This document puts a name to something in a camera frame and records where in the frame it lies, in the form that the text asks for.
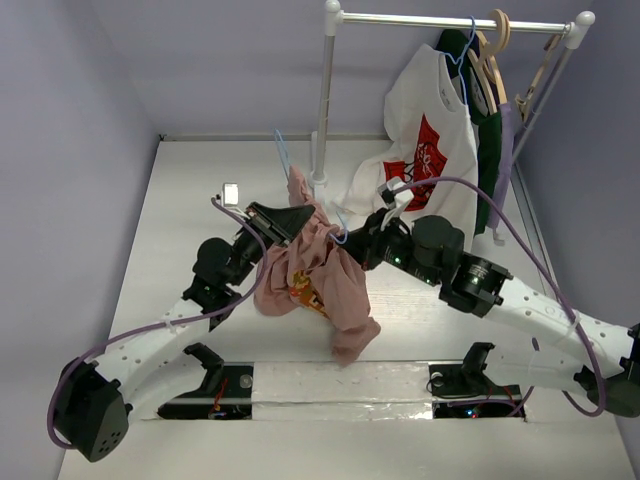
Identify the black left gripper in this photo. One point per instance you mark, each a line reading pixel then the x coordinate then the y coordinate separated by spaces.
pixel 284 222

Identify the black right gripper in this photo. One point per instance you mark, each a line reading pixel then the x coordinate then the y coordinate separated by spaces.
pixel 370 240

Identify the pink t shirt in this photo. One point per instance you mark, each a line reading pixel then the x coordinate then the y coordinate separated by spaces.
pixel 314 273

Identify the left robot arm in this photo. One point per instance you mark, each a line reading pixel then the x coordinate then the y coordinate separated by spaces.
pixel 102 391

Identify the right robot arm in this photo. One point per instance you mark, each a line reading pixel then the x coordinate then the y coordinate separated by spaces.
pixel 584 356

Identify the white Coca-Cola t shirt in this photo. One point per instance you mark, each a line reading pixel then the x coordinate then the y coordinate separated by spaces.
pixel 430 132

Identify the lilac t shirt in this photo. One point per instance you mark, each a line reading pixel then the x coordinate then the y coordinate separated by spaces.
pixel 506 158

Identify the dark green t shirt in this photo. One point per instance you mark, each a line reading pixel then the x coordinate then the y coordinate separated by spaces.
pixel 487 126

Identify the wooden clip hanger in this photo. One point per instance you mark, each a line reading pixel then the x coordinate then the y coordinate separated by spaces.
pixel 524 102

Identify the white clothes rack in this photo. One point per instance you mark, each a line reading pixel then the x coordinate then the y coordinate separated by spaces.
pixel 571 34

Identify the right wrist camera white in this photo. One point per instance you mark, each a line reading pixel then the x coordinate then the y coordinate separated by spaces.
pixel 396 196

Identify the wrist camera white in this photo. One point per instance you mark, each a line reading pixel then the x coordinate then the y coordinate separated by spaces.
pixel 396 196
pixel 228 200

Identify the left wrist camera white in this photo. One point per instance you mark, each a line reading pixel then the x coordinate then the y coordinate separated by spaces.
pixel 228 200

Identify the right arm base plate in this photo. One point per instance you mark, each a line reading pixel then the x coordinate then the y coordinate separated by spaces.
pixel 462 391

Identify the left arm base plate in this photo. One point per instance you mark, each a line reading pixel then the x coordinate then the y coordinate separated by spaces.
pixel 224 393

